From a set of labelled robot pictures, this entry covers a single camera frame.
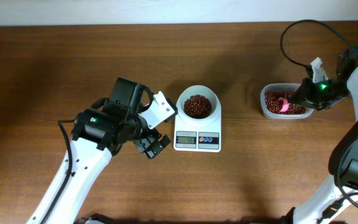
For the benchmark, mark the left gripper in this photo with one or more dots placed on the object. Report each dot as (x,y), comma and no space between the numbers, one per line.
(152,136)

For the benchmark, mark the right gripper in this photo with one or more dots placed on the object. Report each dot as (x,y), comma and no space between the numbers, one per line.
(304,95)

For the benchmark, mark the pink measuring scoop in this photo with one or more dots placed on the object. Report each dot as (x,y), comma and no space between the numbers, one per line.
(285,105)

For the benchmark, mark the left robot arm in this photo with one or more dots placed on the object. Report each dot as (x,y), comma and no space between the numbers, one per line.
(86,156)

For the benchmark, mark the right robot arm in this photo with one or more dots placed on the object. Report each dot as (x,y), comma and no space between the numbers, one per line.
(340,189)

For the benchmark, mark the white digital kitchen scale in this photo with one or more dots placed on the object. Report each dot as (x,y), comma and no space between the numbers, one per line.
(197,137)

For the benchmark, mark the clear plastic container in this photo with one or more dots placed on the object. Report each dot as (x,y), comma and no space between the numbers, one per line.
(281,87)

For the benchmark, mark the red adzuki beans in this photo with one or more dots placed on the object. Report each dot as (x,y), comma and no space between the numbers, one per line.
(274,105)

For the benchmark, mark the red beans in bowl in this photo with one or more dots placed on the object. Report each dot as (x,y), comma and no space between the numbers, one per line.
(197,107)

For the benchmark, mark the white round bowl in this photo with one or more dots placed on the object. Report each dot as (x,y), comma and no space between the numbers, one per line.
(200,90)

